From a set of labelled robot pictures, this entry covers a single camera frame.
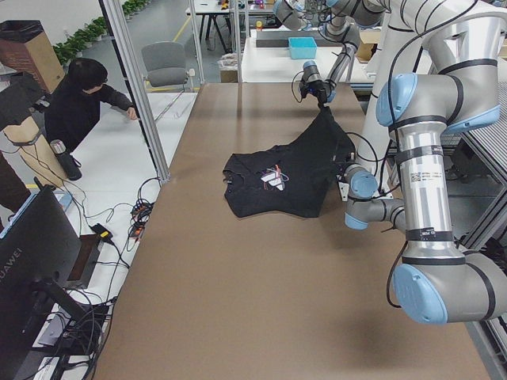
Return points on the aluminium frame post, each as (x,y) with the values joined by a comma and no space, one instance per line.
(116,24)

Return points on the blue plastic bin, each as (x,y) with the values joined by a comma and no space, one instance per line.
(302,47)

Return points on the black power adapter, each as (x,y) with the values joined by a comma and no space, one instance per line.
(104,234)

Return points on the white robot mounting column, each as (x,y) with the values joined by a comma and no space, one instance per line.
(463,39)

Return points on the red black usb hub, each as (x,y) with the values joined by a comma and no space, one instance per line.
(140,214)

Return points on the person in black clothes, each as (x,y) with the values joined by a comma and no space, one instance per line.
(75,105)

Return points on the brown cardboard box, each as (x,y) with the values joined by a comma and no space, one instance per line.
(25,47)

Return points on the black thermos bottle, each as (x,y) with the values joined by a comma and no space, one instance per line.
(66,160)

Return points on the black printed t-shirt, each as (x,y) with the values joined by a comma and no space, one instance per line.
(292,178)

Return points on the black Huawei monitor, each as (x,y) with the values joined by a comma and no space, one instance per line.
(38,253)

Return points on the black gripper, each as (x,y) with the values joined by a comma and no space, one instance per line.
(319,90)
(341,159)

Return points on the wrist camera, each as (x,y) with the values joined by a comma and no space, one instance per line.
(304,89)

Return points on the grey office chair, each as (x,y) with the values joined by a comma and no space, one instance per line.
(166,65)

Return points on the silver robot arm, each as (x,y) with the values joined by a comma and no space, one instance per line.
(437,282)
(341,27)

